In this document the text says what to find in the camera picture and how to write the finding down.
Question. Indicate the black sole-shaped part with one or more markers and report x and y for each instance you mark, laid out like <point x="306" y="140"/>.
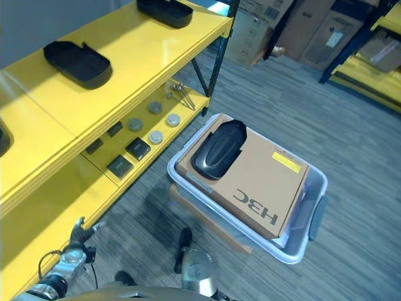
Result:
<point x="166" y="12"/>
<point x="78" y="64"/>
<point x="4" y="141"/>
<point x="216" y="153"/>

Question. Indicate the yellow shelf with dark posts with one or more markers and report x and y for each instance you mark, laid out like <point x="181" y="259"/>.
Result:
<point x="366" y="78"/>

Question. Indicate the translucent plastic storage box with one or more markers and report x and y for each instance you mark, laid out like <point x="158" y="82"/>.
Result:
<point x="294" y="257"/>

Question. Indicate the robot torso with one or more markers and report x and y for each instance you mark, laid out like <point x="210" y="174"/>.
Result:
<point x="141" y="294"/>

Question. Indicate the small black square case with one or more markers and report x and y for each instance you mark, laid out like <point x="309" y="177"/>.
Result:
<point x="138" y="149"/>
<point x="114" y="129"/>
<point x="94" y="146"/>
<point x="119" y="166"/>

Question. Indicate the pale printed cardboard box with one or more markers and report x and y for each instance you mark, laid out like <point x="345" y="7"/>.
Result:
<point x="250" y="34"/>

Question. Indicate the large brown cardboard box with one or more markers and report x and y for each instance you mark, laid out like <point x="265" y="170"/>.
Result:
<point x="322" y="34"/>

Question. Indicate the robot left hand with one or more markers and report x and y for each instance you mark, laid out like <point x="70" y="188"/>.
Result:
<point x="78" y="233"/>

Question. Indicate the robot left silver arm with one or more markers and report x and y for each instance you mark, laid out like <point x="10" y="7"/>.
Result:
<point x="69" y="261"/>

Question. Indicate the robot left dark foot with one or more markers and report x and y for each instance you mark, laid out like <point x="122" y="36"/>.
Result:
<point x="125" y="277"/>

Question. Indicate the robot right silver leg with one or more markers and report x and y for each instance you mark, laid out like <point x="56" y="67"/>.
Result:
<point x="199" y="276"/>

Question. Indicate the brown H3C cardboard box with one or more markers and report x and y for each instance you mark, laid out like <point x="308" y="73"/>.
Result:
<point x="260" y="188"/>

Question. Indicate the round grey metal disc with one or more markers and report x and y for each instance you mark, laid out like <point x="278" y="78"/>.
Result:
<point x="173" y="119"/>
<point x="155" y="107"/>
<point x="155" y="137"/>
<point x="134" y="124"/>

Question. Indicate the brown cardboard box with label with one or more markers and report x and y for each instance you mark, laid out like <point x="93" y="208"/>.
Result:
<point x="380" y="53"/>

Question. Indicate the long metal bolt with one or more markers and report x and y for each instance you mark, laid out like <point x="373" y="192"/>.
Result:
<point x="178" y="99"/>
<point x="185" y="95"/>

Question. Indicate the yellow metal shelf unit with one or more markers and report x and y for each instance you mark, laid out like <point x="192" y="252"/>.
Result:
<point x="141" y="62"/>

